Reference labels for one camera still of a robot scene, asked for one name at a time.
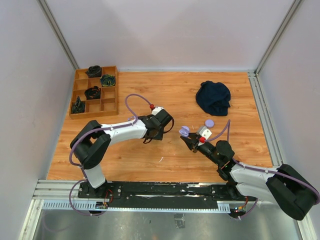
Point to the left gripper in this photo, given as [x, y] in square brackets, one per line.
[160, 136]

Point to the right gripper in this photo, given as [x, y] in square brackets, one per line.
[193, 138]

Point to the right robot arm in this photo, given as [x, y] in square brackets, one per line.
[281, 185]

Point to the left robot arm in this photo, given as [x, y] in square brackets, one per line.
[92, 142]

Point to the navy blue cloth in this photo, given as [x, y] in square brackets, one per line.
[213, 98]

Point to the wooden compartment tray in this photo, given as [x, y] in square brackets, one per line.
[107, 105]

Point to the green yellow rolled tie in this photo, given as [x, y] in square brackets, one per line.
[108, 80]

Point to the black orange rolled tie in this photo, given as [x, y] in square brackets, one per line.
[93, 93]

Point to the dark green folded tie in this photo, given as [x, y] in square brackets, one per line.
[78, 106]

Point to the black rolled tie top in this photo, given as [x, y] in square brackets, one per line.
[94, 71]

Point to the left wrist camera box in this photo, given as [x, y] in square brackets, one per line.
[157, 110]

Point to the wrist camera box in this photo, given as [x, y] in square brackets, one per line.
[157, 110]
[203, 134]

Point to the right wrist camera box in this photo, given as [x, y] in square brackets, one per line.
[203, 134]

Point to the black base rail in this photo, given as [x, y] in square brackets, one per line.
[162, 196]

